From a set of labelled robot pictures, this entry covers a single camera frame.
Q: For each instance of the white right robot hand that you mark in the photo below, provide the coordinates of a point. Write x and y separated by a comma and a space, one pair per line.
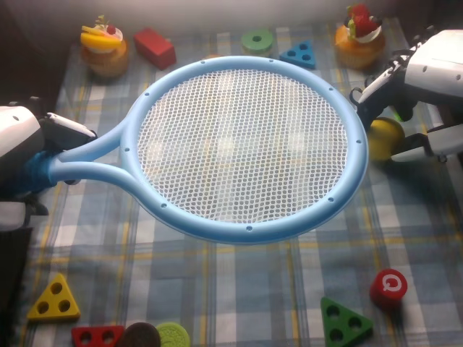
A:
434, 65

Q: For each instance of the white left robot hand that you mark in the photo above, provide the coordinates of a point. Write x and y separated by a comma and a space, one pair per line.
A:
18, 130

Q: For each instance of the light blue toy racket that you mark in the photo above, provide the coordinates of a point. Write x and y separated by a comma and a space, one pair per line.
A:
94, 170

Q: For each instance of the yellow ball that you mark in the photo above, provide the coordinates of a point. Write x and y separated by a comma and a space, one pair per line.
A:
383, 139

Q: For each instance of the strawberry toy cupcake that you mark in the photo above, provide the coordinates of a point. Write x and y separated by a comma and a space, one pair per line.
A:
360, 47

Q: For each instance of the mango toy cupcake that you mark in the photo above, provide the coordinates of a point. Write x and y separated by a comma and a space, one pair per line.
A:
105, 50

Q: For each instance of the blue triangle block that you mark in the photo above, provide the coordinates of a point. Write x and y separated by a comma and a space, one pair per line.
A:
294, 58

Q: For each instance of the red rectangular block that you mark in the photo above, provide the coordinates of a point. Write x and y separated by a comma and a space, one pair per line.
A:
153, 47

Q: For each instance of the yellow triangle block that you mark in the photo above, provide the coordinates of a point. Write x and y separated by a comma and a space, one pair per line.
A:
54, 298

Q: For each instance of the red triangle block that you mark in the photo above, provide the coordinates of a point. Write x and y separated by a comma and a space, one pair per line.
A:
96, 338

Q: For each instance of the red cylinder block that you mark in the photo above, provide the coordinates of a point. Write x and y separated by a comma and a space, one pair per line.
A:
387, 289

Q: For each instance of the brown toy cookie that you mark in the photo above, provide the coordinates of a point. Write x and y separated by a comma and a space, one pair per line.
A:
139, 336

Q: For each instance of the green round toy biscuit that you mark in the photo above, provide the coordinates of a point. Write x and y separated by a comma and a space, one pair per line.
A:
175, 336

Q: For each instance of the green triangle block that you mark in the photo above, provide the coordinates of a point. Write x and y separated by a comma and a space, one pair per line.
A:
327, 318

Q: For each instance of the blue plaid table cloth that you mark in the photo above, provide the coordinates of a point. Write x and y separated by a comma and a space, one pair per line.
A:
253, 282

